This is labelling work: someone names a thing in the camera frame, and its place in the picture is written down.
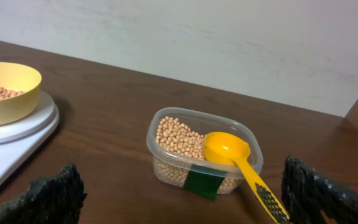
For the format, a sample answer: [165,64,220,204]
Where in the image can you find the yellow plastic bowl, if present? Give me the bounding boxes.
[0,62,42,125]

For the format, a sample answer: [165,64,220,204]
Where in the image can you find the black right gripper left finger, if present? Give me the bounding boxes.
[0,163,87,224]

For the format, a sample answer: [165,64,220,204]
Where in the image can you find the clear container of soybeans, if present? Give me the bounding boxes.
[146,107,264,198]

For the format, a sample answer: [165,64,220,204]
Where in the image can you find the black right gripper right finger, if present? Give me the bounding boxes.
[282,156,358,224]

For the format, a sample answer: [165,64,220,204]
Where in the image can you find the yellow measuring scoop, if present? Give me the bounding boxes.
[203,132,290,224]

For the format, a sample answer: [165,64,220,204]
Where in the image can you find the white digital kitchen scale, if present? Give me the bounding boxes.
[0,91,59,185]

